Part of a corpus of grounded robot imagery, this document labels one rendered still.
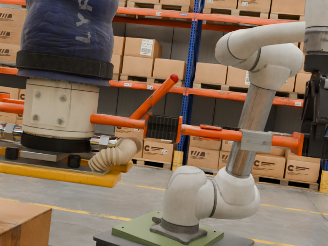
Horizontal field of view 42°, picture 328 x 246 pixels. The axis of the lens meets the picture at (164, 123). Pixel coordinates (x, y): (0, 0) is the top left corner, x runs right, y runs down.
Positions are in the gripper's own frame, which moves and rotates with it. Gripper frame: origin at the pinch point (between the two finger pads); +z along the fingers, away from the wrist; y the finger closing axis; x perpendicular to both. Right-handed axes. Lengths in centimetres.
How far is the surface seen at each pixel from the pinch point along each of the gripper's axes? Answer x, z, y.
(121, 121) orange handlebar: -44.0, 0.1, 4.0
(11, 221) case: -71, 30, -4
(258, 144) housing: -12.3, 1.6, 3.6
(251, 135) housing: -14.2, -0.3, 3.7
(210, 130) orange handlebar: -23.5, -0.4, 3.5
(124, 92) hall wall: -193, -15, -860
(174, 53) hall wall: -90, -113, -851
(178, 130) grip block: -30.8, 0.4, 4.9
